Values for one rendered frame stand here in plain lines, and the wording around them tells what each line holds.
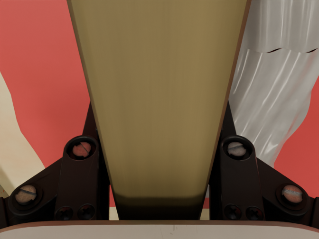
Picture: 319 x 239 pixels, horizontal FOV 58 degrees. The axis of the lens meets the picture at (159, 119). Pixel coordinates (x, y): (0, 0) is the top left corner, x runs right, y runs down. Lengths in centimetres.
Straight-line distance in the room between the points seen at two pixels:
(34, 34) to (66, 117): 7
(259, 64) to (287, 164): 13
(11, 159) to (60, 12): 15
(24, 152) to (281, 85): 20
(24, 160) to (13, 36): 12
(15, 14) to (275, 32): 14
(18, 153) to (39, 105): 7
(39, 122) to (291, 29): 18
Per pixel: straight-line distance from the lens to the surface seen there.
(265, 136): 23
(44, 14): 17
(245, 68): 18
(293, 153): 27
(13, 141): 26
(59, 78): 20
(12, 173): 30
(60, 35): 18
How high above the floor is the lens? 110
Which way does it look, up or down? 43 degrees down
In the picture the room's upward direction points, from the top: 180 degrees counter-clockwise
